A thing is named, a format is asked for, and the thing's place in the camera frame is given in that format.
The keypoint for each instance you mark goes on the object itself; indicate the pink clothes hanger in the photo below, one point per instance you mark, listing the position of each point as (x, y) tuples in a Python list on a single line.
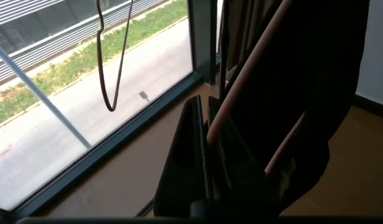
[(240, 81), (99, 62)]

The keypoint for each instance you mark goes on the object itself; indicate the window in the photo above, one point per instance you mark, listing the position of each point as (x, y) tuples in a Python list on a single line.
[(202, 37)]

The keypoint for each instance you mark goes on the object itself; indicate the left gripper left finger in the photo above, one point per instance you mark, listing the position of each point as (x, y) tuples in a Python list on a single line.
[(182, 174)]

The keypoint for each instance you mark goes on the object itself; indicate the black garment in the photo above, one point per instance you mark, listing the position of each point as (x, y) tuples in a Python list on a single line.
[(303, 77)]

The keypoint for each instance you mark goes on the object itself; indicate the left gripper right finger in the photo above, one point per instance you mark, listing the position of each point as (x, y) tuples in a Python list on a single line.
[(241, 186)]

